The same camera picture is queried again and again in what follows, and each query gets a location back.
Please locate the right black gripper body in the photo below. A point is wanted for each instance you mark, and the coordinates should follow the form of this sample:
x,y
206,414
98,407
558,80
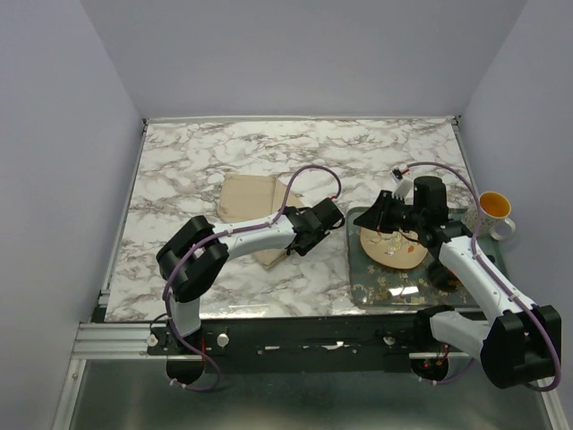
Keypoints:
x,y
394,213

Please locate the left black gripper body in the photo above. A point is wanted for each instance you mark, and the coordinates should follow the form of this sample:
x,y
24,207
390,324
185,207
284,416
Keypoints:
x,y
318,237

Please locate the beige cloth napkin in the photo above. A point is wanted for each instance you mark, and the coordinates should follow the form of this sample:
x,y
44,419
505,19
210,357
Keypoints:
x,y
255,200

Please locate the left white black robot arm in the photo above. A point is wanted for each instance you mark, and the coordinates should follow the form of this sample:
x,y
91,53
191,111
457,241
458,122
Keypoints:
x,y
193,258

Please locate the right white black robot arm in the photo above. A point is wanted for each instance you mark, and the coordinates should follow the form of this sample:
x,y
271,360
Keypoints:
x,y
519,341

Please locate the beige floral plate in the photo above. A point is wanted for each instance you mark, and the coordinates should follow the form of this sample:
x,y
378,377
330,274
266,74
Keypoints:
x,y
399,250

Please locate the red black cup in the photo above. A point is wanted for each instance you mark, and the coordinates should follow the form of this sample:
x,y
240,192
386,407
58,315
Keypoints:
x,y
441,275

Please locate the teal floral serving tray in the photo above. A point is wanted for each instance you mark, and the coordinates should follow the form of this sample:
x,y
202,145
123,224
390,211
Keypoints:
x,y
374,286

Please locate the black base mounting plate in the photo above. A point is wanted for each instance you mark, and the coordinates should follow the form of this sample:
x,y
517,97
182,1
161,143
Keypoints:
x,y
436,361

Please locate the aluminium frame rail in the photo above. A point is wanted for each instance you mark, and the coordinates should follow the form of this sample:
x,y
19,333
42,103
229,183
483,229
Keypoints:
x,y
107,340

